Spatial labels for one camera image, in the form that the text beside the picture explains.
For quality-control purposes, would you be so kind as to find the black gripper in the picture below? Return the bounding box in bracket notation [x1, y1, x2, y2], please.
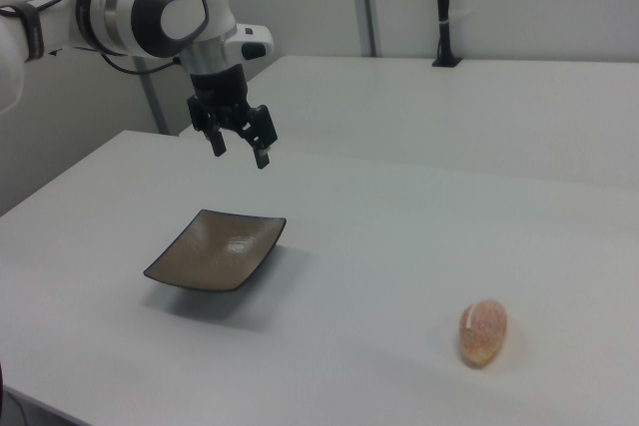
[187, 64, 280, 171]

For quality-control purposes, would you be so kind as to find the orange bread roll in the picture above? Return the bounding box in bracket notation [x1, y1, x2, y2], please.
[458, 298, 510, 370]

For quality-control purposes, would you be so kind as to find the square brown ceramic plate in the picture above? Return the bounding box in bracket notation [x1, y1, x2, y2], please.
[143, 209, 288, 293]

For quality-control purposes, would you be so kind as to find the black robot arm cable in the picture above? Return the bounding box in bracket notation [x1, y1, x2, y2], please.
[47, 0, 182, 75]

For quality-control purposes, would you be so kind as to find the black velcro strap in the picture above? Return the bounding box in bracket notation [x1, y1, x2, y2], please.
[0, 1, 47, 64]

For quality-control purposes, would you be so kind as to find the white cable tie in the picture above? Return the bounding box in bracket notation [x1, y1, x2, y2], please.
[437, 8, 473, 27]

